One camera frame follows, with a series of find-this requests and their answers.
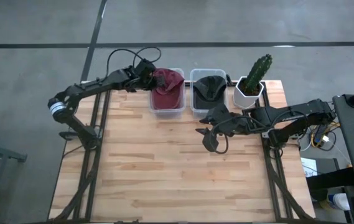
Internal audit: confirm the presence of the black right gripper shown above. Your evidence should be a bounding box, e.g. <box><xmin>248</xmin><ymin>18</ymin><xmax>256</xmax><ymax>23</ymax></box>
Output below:
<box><xmin>195</xmin><ymin>103</ymin><xmax>238</xmax><ymax>136</ymax></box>

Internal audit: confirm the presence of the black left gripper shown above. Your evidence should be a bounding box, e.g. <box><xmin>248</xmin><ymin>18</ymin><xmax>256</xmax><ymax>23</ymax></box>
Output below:
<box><xmin>126</xmin><ymin>66</ymin><xmax>167</xmax><ymax>92</ymax></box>

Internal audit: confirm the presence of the clear plastic bin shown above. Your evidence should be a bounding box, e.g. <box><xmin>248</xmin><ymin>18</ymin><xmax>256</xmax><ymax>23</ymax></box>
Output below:
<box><xmin>189</xmin><ymin>68</ymin><xmax>230</xmax><ymax>121</ymax></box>
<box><xmin>146</xmin><ymin>67</ymin><xmax>187</xmax><ymax>120</ymax></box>

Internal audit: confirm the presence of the white hexagonal plant pot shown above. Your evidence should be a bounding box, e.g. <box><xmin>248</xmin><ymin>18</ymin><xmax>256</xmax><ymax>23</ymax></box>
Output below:
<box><xmin>232</xmin><ymin>75</ymin><xmax>266</xmax><ymax>111</ymax></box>

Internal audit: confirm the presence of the green cactus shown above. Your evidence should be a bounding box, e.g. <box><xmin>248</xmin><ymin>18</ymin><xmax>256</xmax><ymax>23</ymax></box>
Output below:
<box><xmin>245</xmin><ymin>53</ymin><xmax>274</xmax><ymax>96</ymax></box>

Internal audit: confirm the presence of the white paper sheet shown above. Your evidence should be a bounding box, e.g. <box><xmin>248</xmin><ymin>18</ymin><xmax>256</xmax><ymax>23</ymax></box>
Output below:
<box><xmin>300</xmin><ymin>156</ymin><xmax>319</xmax><ymax>178</ymax></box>

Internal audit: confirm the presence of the black horizontal beam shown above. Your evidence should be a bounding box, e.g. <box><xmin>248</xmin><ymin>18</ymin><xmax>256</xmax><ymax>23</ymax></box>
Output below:
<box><xmin>305</xmin><ymin>167</ymin><xmax>354</xmax><ymax>191</ymax></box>

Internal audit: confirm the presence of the white plastic bottle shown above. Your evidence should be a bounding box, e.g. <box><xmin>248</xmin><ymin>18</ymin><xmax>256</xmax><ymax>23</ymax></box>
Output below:
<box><xmin>328</xmin><ymin>192</ymin><xmax>351</xmax><ymax>212</ymax></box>

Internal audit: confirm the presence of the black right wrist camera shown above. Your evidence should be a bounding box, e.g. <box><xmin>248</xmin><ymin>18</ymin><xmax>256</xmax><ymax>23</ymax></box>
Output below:
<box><xmin>202</xmin><ymin>131</ymin><xmax>221</xmax><ymax>154</ymax></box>

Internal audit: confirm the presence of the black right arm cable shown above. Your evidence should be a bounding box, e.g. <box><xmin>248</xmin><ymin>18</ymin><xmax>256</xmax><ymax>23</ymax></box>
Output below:
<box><xmin>210</xmin><ymin>123</ymin><xmax>230</xmax><ymax>155</ymax></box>

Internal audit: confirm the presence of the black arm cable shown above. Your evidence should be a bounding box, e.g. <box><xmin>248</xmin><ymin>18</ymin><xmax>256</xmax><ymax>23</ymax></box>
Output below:
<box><xmin>210</xmin><ymin>123</ymin><xmax>230</xmax><ymax>155</ymax></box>
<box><xmin>106</xmin><ymin>46</ymin><xmax>162</xmax><ymax>79</ymax></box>

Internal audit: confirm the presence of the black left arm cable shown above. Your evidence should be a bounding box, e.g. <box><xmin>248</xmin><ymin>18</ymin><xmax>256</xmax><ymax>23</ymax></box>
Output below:
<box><xmin>106</xmin><ymin>46</ymin><xmax>162</xmax><ymax>79</ymax></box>

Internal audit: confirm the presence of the black metal table frame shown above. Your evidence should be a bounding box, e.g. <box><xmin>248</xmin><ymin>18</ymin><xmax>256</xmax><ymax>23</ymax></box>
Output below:
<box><xmin>51</xmin><ymin>79</ymin><xmax>309</xmax><ymax>223</ymax></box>

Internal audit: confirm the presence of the yellow cable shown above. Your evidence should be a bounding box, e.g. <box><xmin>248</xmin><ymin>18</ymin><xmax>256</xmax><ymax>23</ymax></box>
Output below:
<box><xmin>311</xmin><ymin>120</ymin><xmax>341</xmax><ymax>149</ymax></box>

